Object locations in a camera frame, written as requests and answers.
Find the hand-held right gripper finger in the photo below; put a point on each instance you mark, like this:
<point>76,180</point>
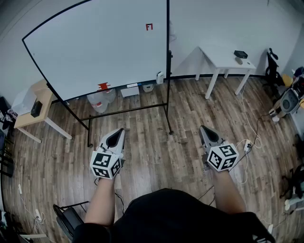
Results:
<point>219,138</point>
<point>204,138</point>

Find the black equipment frame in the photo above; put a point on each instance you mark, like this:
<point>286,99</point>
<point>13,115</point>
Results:
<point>297,180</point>

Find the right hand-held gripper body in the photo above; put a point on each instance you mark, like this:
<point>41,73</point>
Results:
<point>222,156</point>

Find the clear plastic water jug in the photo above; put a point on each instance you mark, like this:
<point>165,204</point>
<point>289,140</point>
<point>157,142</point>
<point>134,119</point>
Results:
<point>97,103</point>
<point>111,95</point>

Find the small white floor device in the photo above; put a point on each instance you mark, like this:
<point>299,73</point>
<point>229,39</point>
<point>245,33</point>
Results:
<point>148,87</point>

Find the black box on wooden table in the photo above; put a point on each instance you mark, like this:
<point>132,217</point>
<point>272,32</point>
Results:
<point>36,109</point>

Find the black metal rack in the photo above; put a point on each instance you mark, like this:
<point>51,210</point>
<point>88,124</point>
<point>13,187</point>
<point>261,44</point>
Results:
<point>4,161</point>

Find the black box on white table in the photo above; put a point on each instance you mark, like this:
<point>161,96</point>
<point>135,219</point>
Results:
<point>240,54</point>

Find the white plastic bag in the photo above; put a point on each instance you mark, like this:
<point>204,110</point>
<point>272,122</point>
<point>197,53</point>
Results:
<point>22,102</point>

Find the grey round machine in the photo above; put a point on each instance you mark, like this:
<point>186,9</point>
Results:
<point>289,102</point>

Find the black framed whiteboard on stand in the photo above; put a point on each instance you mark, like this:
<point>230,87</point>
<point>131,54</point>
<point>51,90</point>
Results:
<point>95,47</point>

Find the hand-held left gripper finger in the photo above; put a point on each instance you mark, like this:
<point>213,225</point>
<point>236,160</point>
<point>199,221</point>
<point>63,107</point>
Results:
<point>122,142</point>
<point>104,140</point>

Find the black folding chair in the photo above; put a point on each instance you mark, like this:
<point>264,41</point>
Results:
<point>69,218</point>

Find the black office chair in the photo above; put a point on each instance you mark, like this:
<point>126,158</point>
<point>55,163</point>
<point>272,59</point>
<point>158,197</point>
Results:
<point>272,68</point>

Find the white square table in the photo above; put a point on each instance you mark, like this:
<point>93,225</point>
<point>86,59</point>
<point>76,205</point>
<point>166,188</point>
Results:
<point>223,57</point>

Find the white cardboard floor box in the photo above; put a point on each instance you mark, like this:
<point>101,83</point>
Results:
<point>129,92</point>

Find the wooden side table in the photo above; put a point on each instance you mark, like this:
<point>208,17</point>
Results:
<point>26,121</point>

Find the beige oval case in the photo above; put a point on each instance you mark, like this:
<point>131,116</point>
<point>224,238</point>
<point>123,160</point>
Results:
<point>238,60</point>

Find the person's black shirt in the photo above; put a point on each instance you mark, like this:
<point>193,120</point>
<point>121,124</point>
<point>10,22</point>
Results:
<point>171,218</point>

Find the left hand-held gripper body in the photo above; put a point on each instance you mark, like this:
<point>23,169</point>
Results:
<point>104,163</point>

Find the white marker with blue cap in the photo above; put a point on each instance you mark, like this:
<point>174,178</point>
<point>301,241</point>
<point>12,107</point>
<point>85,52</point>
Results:
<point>133,85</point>

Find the yellow cushion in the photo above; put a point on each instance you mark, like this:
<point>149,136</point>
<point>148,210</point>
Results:
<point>287,80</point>

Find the person's right forearm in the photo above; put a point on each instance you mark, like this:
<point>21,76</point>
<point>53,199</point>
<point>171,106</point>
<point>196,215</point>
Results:
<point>228,192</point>

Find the red plastic holder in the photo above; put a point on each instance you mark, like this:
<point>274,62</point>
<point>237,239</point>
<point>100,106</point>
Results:
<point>103,86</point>

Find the person's left forearm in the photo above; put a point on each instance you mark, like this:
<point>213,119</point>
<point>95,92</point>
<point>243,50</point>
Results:
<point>101,201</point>

